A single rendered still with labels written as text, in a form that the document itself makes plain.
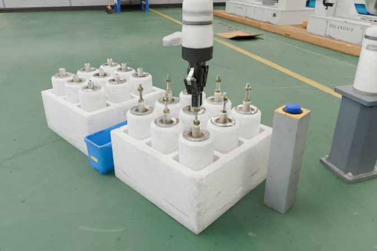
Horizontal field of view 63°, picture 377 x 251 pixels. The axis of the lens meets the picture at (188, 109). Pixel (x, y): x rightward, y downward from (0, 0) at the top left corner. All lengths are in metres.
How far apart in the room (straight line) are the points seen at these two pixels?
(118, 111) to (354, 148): 0.85
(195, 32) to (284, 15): 3.48
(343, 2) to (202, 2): 2.94
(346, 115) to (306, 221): 0.38
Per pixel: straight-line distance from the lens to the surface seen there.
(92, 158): 1.16
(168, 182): 0.88
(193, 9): 0.71
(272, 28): 4.12
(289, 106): 0.86
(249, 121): 0.97
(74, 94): 1.31
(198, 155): 0.82
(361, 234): 1.02
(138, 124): 0.96
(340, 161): 1.21
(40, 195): 1.13
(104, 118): 1.21
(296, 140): 0.86
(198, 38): 0.71
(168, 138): 0.88
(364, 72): 1.11
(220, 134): 0.89
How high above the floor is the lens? 0.64
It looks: 23 degrees down
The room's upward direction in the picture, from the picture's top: straight up
